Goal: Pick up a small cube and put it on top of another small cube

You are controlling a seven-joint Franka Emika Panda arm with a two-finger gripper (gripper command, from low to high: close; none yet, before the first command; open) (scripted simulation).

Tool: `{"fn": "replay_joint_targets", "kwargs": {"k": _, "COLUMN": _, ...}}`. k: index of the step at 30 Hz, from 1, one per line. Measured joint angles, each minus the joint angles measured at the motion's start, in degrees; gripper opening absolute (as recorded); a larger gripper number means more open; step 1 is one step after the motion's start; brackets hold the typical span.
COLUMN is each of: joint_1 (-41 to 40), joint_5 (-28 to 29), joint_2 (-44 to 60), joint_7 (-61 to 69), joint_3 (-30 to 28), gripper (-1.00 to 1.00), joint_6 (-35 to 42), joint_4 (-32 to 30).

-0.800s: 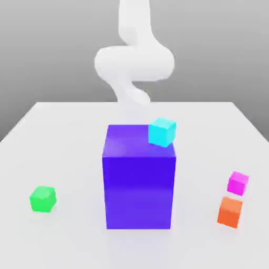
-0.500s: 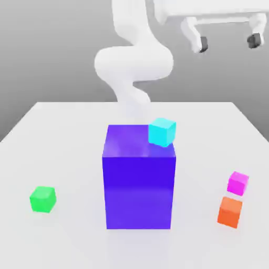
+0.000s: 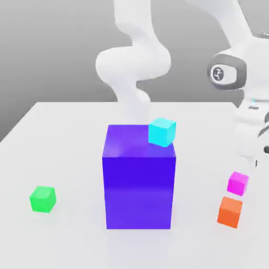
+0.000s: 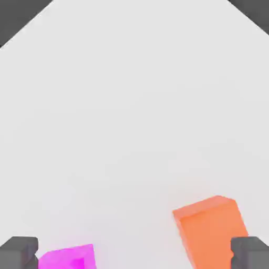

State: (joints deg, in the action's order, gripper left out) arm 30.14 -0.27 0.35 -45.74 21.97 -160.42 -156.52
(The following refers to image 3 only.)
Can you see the large purple box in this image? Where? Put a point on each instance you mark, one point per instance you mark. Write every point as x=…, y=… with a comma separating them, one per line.
x=138, y=189

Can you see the small green cube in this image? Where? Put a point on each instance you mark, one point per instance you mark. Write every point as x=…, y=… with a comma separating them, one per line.
x=42, y=199

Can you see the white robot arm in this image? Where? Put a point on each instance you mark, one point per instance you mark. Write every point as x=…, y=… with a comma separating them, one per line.
x=134, y=63

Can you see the small magenta cube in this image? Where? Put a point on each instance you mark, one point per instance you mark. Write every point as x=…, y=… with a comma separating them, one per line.
x=237, y=184

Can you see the small cyan cube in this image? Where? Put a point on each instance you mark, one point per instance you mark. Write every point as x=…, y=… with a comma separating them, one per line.
x=160, y=133

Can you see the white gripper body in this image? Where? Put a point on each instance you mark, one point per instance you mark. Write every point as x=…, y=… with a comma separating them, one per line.
x=248, y=143

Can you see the small orange cube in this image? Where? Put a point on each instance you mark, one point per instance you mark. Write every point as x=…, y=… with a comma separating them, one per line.
x=229, y=213

